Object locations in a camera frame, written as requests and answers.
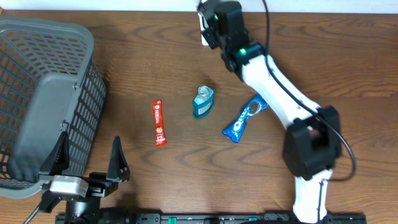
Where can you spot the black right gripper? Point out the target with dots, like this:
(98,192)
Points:
(209,35)

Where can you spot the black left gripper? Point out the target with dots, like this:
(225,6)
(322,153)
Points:
(99,188)

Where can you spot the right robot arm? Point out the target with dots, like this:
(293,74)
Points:
(312,141)

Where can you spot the white barcode scanner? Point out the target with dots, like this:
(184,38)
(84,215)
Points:
(204,30)

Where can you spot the red Nescafe stick sachet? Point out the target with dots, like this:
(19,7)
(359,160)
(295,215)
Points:
(160,139)

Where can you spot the teal mouthwash bottle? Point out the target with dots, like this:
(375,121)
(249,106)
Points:
(203,102)

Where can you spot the grey plastic basket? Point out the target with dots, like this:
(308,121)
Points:
(50,84)

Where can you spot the blue Oreo cookie pack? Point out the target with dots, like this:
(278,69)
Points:
(235,130)

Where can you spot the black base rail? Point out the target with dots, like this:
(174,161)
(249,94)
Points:
(122,215)

